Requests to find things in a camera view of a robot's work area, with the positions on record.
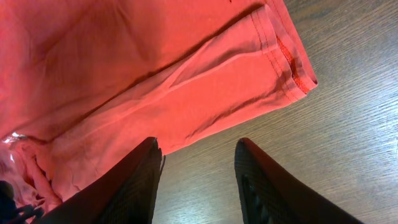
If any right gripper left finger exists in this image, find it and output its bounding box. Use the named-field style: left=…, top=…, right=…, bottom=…
left=36, top=137, right=162, bottom=224

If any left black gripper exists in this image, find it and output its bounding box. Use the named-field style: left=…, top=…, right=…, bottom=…
left=1, top=180, right=44, bottom=224

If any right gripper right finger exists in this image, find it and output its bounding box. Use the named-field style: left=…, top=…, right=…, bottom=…
left=234, top=138, right=360, bottom=224

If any orange FRAM t-shirt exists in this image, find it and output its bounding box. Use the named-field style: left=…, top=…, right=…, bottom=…
left=1, top=0, right=318, bottom=211

